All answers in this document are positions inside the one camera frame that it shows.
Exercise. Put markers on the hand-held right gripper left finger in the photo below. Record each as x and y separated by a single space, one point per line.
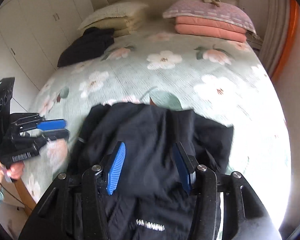
116 167

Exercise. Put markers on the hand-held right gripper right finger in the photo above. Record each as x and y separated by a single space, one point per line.
182 170

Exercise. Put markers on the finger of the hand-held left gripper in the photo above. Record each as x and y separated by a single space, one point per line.
52 125
60 134

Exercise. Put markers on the black hooded jacket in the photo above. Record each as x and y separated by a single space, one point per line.
150 135

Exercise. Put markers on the person's left hand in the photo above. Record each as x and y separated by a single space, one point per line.
15 171

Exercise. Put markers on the black folded cloth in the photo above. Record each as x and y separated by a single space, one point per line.
87 45

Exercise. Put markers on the floral green bedspread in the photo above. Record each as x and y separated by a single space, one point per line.
190 80

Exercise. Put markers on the white wardrobe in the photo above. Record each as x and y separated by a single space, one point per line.
27 25

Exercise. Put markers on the cream folded blanket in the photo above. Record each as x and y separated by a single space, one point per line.
128 26

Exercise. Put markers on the cream lace pillow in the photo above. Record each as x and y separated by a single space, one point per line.
115 11

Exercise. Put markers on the white nightstand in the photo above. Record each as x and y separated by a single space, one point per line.
256 42

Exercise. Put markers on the pink patterned pillow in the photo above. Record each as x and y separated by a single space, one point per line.
210 11

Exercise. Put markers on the beige curtain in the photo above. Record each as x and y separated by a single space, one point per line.
275 17

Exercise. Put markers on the wooden bed frame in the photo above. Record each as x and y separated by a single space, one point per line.
25 195

